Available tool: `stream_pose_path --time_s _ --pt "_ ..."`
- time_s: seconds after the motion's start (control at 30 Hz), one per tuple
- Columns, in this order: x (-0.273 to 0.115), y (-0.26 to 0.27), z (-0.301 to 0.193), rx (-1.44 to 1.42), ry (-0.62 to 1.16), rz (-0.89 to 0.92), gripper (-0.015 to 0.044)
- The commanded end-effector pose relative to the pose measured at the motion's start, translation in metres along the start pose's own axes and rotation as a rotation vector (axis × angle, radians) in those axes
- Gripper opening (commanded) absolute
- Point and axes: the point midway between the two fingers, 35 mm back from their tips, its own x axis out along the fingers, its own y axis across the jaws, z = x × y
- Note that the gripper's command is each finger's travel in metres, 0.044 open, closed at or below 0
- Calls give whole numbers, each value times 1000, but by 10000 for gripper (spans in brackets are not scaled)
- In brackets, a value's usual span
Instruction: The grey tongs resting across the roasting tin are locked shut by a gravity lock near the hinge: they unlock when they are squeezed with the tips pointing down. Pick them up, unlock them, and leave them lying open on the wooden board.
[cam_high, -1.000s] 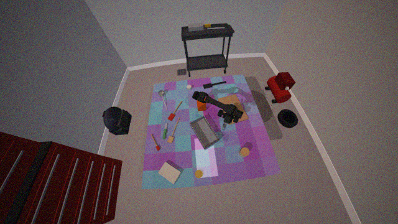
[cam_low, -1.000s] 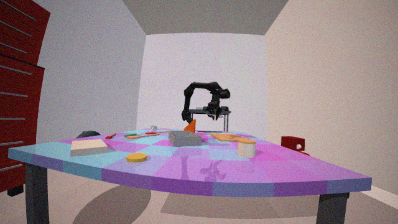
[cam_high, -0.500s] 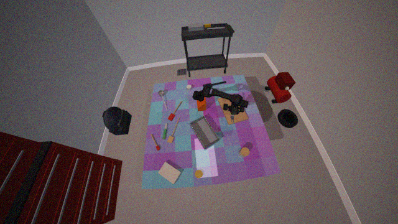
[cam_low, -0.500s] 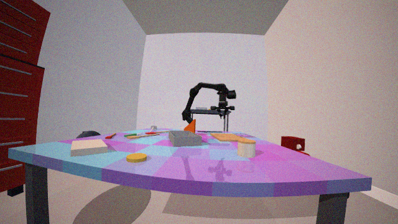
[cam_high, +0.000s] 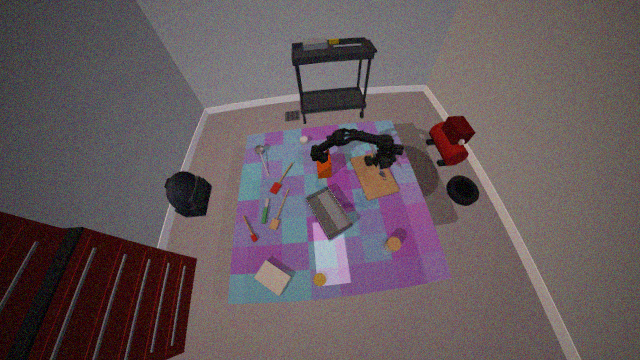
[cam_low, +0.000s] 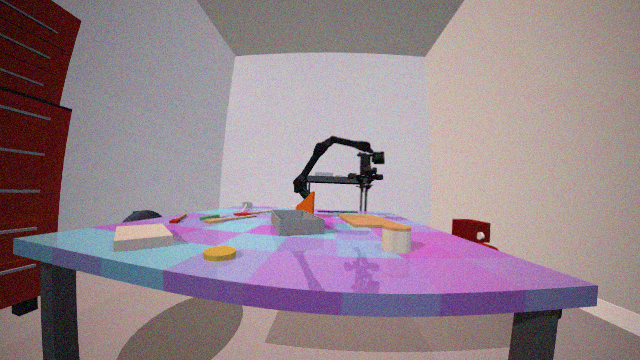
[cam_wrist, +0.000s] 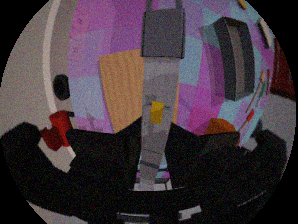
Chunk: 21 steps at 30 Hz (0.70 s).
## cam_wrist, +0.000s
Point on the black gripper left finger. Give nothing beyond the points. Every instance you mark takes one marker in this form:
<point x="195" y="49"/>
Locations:
<point x="123" y="147"/>

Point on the yellow flat disc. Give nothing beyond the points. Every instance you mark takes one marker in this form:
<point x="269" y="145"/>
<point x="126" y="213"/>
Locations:
<point x="243" y="4"/>

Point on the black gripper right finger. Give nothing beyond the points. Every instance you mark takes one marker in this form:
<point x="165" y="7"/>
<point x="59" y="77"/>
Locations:
<point x="184" y="151"/>

